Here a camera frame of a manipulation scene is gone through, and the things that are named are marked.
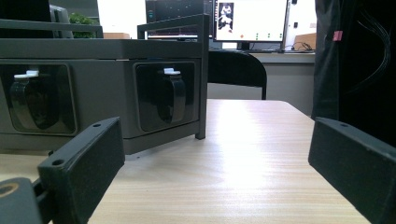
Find monitor with white screen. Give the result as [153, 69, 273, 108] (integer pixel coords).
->
[213, 0, 290, 43]

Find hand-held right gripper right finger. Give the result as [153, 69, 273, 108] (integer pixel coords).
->
[307, 117, 396, 224]

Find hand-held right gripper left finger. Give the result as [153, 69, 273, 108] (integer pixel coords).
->
[36, 117, 126, 224]

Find black cable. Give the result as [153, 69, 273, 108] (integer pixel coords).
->
[280, 41, 315, 52]

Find green plant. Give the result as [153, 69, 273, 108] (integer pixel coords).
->
[68, 12, 98, 39]

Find black curtain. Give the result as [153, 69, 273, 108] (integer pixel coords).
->
[311, 0, 396, 147]

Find grey metal storage rack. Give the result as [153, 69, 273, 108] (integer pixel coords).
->
[0, 13, 210, 157]

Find grey office chair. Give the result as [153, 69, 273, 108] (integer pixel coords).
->
[49, 4, 75, 39]

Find cardboard box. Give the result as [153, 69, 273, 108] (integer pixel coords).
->
[103, 32, 131, 40]
[293, 32, 318, 51]

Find grey drawer with clear handle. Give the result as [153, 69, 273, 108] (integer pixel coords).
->
[0, 59, 127, 136]
[124, 58, 202, 140]

